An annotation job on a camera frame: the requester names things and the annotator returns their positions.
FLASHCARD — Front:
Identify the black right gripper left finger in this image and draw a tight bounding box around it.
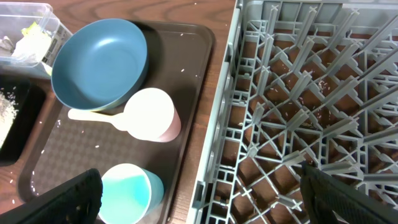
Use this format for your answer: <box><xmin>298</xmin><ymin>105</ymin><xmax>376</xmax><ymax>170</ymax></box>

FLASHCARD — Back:
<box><xmin>1</xmin><ymin>169</ymin><xmax>103</xmax><ymax>224</ymax></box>

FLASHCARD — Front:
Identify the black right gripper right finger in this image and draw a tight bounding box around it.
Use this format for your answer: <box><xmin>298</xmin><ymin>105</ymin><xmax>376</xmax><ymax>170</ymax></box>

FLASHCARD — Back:
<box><xmin>300</xmin><ymin>161</ymin><xmax>397</xmax><ymax>224</ymax></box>

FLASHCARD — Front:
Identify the light blue plastic cup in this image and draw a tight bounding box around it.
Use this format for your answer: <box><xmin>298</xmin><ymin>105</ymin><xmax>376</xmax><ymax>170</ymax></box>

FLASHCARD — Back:
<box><xmin>98</xmin><ymin>163</ymin><xmax>164</xmax><ymax>223</ymax></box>

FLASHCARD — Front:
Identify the pink plastic cup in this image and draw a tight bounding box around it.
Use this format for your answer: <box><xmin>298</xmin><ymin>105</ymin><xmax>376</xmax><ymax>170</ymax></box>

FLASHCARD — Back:
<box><xmin>124</xmin><ymin>88</ymin><xmax>182</xmax><ymax>142</ymax></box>

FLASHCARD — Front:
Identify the white tissue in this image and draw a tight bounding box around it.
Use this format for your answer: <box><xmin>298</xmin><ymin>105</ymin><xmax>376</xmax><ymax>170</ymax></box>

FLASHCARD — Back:
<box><xmin>11</xmin><ymin>32</ymin><xmax>52</xmax><ymax>63</ymax></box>

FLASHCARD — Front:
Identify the white napkin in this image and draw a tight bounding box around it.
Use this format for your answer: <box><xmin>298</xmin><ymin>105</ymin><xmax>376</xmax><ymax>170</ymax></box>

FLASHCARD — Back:
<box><xmin>1</xmin><ymin>36</ymin><xmax>15</xmax><ymax>53</ymax></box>

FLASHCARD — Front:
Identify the green yellow snack wrapper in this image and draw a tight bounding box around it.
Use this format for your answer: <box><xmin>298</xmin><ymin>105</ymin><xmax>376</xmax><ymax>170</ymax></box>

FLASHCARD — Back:
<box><xmin>21</xmin><ymin>22</ymin><xmax>42</xmax><ymax>37</ymax></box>

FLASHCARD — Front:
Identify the black waste tray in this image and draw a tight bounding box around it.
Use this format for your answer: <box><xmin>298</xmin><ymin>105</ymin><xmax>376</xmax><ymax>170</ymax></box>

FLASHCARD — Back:
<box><xmin>1</xmin><ymin>75</ymin><xmax>46</xmax><ymax>166</ymax></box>

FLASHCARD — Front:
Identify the grey dishwasher rack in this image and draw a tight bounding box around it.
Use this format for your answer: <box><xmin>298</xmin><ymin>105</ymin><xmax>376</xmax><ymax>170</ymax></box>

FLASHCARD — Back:
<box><xmin>187</xmin><ymin>1</ymin><xmax>397</xmax><ymax>223</ymax></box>

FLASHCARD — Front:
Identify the clear plastic waste bin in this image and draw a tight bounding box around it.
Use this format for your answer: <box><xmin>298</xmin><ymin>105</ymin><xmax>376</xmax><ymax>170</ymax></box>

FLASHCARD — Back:
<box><xmin>1</xmin><ymin>2</ymin><xmax>72</xmax><ymax>79</ymax></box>

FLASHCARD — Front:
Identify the yellow plastic spoon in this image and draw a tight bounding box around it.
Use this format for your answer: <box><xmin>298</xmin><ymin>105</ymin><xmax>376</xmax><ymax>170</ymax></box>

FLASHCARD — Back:
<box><xmin>67</xmin><ymin>108</ymin><xmax>131</xmax><ymax>131</ymax></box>

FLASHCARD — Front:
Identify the white rice pile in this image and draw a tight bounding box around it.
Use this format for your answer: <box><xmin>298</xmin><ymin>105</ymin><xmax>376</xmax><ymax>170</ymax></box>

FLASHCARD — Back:
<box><xmin>1</xmin><ymin>92</ymin><xmax>18</xmax><ymax>146</ymax></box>

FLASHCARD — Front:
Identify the dark blue plate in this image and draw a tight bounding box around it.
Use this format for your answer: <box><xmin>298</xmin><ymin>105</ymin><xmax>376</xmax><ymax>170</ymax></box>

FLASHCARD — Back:
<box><xmin>51</xmin><ymin>19</ymin><xmax>149</xmax><ymax>111</ymax></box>

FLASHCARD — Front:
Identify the brown serving tray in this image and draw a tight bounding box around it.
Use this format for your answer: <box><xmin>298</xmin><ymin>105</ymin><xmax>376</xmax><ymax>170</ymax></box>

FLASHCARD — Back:
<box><xmin>17</xmin><ymin>21</ymin><xmax>214</xmax><ymax>223</ymax></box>

